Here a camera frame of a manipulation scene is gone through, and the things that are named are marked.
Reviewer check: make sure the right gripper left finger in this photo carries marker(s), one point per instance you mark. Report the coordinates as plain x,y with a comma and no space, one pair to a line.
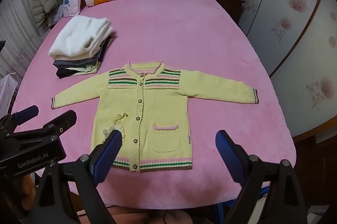
91,170

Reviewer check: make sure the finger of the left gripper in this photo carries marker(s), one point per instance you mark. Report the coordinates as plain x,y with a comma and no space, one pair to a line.
10,121
62,123

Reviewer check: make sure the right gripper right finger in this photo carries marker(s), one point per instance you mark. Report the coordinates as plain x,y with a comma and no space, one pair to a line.
248,171

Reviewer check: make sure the yellow striped knit cardigan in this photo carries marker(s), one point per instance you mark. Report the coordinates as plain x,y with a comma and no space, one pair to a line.
148,104

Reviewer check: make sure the white gift bag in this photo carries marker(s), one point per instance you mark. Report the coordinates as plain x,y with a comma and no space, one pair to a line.
8,85

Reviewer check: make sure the black folded garment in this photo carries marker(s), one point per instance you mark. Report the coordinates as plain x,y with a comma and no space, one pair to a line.
63,73

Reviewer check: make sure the light green folded garment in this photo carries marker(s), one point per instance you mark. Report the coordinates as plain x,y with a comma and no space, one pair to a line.
87,69

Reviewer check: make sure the white folded fleece garment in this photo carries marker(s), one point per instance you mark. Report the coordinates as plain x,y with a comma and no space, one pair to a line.
81,38

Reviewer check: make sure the blue grey folded garment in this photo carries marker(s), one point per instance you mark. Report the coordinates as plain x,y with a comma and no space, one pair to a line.
86,61

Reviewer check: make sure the pale pleated curtain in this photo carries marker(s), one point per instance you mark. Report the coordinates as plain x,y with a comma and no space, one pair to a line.
22,40

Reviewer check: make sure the small white cartoon pillow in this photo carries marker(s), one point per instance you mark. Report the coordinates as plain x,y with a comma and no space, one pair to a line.
71,8

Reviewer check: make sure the floral sliding wardrobe door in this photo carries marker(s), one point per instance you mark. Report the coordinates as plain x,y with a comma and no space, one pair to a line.
296,43

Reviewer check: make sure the dark wooden nightstand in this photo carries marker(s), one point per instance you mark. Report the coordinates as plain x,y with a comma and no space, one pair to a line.
233,7

